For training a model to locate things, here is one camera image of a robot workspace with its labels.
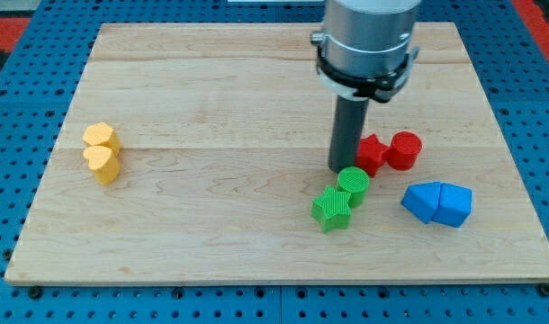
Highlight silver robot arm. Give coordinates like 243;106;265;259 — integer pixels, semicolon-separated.
310;0;421;103

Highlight green star block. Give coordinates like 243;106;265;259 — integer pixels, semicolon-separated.
310;185;351;233

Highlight green cylinder block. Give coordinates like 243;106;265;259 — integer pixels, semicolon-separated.
337;166;371;208

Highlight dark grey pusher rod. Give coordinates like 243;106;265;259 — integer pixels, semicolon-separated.
328;96;369;173

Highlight red star block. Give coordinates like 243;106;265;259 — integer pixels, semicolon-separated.
355;134;390;177

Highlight red cylinder block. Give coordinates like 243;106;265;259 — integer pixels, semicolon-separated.
386;131;422;171

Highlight blue triangular block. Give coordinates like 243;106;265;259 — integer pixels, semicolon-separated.
400;182;442;224

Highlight yellow heart block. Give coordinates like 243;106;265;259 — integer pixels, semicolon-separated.
83;146;121;185

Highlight yellow hexagon block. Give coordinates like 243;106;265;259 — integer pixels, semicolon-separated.
82;122;122;156

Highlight blue pentagon block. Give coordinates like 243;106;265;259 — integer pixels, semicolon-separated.
432;183;473;228

